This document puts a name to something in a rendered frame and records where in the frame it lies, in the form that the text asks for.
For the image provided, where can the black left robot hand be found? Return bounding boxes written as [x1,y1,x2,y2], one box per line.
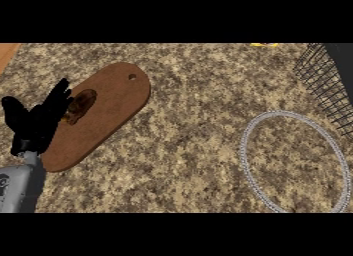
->
[0,77,76,157]

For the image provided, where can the dark brown squash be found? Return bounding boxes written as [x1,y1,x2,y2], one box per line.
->
[61,88,100,126]

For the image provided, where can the brown oval placemat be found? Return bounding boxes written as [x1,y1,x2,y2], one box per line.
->
[39,61,153,173]

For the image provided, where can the dark grey appliance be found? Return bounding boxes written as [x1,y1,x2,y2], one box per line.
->
[324,42,353,118]

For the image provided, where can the silver wire ring basket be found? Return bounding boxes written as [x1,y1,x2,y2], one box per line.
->
[238,110,353,214]

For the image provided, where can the black wire rack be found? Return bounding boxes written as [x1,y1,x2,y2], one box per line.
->
[292,43,353,141]

